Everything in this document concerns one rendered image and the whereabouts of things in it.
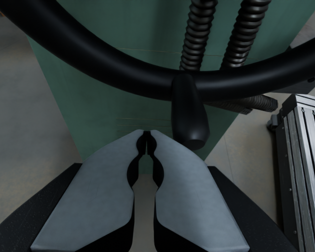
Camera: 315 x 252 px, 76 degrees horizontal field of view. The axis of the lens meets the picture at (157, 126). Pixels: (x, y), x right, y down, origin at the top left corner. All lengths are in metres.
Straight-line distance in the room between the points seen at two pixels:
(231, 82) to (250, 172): 0.85
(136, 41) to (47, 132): 0.74
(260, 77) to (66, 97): 0.39
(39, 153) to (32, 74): 0.49
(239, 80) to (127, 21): 0.22
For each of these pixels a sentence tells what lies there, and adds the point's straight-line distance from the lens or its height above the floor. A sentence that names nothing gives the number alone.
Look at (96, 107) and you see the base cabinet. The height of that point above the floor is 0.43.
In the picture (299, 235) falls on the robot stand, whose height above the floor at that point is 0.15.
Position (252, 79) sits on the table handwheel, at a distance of 0.18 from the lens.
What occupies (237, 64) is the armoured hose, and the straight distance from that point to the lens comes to 0.25.
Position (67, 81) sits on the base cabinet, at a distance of 0.44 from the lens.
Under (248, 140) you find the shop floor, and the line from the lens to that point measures 1.09.
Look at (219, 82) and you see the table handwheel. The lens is 0.18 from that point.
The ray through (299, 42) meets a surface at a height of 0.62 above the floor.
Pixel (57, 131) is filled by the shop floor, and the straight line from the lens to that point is 1.00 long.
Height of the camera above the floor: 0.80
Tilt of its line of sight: 55 degrees down
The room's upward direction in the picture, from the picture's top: 12 degrees clockwise
